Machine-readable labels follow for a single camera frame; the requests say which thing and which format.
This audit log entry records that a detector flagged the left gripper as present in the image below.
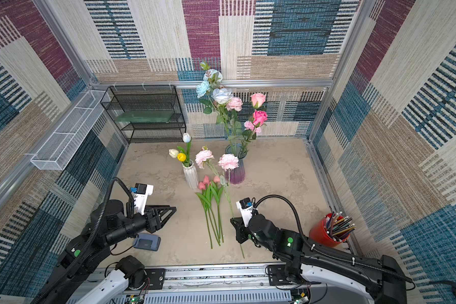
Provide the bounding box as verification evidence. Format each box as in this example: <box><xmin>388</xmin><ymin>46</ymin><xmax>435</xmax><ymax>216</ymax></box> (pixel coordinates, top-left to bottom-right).
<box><xmin>104</xmin><ymin>204</ymin><xmax>177</xmax><ymax>248</ymax></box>

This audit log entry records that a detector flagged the pink tulip picked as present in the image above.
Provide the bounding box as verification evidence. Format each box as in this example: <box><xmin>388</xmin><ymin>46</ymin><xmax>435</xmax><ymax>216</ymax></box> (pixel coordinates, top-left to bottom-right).
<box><xmin>196</xmin><ymin>182</ymin><xmax>213</xmax><ymax>248</ymax></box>
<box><xmin>197</xmin><ymin>176</ymin><xmax>224</xmax><ymax>248</ymax></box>
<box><xmin>206</xmin><ymin>183</ymin><xmax>221</xmax><ymax>246</ymax></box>

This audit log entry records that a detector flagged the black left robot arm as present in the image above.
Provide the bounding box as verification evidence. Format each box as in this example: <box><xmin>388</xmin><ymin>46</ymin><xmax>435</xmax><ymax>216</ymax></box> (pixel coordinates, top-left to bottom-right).
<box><xmin>32</xmin><ymin>200</ymin><xmax>177</xmax><ymax>303</ymax></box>

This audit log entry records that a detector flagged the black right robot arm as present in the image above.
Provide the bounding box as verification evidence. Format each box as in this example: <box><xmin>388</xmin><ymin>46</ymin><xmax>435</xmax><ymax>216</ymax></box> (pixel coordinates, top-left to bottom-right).
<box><xmin>230</xmin><ymin>214</ymin><xmax>407</xmax><ymax>303</ymax></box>

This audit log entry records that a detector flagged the white ribbed vase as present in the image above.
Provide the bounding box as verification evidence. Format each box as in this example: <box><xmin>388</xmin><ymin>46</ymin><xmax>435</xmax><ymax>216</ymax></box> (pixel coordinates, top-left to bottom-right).
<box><xmin>182</xmin><ymin>160</ymin><xmax>199</xmax><ymax>189</ymax></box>

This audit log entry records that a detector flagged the purple glass vase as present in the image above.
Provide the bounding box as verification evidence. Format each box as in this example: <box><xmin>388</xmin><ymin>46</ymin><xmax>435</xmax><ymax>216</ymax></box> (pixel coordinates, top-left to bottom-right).
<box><xmin>225</xmin><ymin>143</ymin><xmax>248</xmax><ymax>185</ymax></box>

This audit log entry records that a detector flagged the blue grey small device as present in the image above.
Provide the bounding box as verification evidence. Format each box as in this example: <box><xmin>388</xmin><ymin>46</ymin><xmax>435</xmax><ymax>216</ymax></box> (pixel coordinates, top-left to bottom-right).
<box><xmin>133</xmin><ymin>233</ymin><xmax>162</xmax><ymax>252</ymax></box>

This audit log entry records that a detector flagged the yellow tulip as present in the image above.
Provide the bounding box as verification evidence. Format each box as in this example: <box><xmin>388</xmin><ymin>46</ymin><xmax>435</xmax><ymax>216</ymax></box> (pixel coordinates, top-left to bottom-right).
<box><xmin>177</xmin><ymin>153</ymin><xmax>187</xmax><ymax>163</ymax></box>

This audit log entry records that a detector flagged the pale white tulip back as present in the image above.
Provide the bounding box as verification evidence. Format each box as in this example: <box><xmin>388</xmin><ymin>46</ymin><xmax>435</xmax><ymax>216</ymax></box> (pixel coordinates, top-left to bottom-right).
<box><xmin>182</xmin><ymin>132</ymin><xmax>192</xmax><ymax>162</ymax></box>

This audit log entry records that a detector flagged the red pencil cup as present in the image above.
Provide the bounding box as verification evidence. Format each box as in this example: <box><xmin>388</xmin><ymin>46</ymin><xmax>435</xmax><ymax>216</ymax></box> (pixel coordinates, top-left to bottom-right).
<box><xmin>309</xmin><ymin>212</ymin><xmax>356</xmax><ymax>248</ymax></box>

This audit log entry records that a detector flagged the green pad on shelf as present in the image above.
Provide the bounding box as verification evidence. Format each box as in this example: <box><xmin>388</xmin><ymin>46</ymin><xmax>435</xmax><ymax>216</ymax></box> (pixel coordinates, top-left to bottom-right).
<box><xmin>115</xmin><ymin>110</ymin><xmax>174</xmax><ymax>124</ymax></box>

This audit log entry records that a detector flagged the black mesh shelf rack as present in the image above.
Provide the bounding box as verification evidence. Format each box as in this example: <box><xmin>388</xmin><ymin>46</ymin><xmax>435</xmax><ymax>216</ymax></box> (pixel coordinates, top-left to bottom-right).
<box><xmin>101</xmin><ymin>85</ymin><xmax>187</xmax><ymax>144</ymax></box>

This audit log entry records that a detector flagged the rose bouquet with leaves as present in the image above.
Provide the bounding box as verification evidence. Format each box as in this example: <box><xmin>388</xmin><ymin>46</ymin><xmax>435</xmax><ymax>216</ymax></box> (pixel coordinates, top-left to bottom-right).
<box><xmin>196</xmin><ymin>62</ymin><xmax>268</xmax><ymax>158</ymax></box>

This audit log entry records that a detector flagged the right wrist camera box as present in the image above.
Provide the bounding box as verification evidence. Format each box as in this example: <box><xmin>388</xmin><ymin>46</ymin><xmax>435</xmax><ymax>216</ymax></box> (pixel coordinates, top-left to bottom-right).
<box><xmin>236</xmin><ymin>198</ymin><xmax>257</xmax><ymax>227</ymax></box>

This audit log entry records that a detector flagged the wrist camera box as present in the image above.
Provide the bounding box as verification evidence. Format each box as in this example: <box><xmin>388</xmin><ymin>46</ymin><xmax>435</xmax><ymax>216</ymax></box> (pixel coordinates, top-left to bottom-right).
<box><xmin>130</xmin><ymin>183</ymin><xmax>153</xmax><ymax>215</ymax></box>
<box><xmin>236</xmin><ymin>198</ymin><xmax>257</xmax><ymax>227</ymax></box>

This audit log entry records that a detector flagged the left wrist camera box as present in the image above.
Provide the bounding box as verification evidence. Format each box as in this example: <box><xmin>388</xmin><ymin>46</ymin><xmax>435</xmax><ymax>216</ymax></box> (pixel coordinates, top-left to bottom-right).
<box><xmin>130</xmin><ymin>183</ymin><xmax>153</xmax><ymax>215</ymax></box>

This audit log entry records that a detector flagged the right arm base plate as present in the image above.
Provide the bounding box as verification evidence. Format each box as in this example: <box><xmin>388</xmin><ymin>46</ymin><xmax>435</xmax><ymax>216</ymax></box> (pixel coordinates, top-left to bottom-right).
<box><xmin>265</xmin><ymin>264</ymin><xmax>322</xmax><ymax>287</ymax></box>

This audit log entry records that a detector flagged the aluminium front rail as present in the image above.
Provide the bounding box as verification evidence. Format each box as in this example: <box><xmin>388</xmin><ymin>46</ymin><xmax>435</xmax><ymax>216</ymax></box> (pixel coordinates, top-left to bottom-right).
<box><xmin>52</xmin><ymin>261</ymin><xmax>377</xmax><ymax>304</ymax></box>

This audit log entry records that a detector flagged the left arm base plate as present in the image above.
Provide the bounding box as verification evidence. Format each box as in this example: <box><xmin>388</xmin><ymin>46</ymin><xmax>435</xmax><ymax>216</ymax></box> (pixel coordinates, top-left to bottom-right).
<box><xmin>142</xmin><ymin>268</ymin><xmax>166</xmax><ymax>291</ymax></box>

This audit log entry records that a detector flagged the white mesh wall basket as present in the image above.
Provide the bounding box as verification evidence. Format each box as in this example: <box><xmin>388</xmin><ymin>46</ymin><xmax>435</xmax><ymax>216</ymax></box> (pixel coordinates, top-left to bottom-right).
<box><xmin>30</xmin><ymin>90</ymin><xmax>107</xmax><ymax>171</ymax></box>

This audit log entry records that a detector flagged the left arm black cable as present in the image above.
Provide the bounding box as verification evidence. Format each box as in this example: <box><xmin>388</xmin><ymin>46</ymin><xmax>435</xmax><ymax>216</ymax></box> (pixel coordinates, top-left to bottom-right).
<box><xmin>30</xmin><ymin>177</ymin><xmax>136</xmax><ymax>304</ymax></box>

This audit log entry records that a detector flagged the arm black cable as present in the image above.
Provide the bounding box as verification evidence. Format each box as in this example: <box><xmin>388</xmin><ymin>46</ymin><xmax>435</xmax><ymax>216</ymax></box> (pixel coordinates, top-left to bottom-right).
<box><xmin>252</xmin><ymin>194</ymin><xmax>417</xmax><ymax>291</ymax></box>
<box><xmin>30</xmin><ymin>177</ymin><xmax>136</xmax><ymax>304</ymax></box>

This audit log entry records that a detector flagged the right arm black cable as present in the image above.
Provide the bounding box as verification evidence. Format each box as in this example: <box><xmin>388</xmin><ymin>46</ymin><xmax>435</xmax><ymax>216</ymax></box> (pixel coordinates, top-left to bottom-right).
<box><xmin>252</xmin><ymin>194</ymin><xmax>417</xmax><ymax>291</ymax></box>

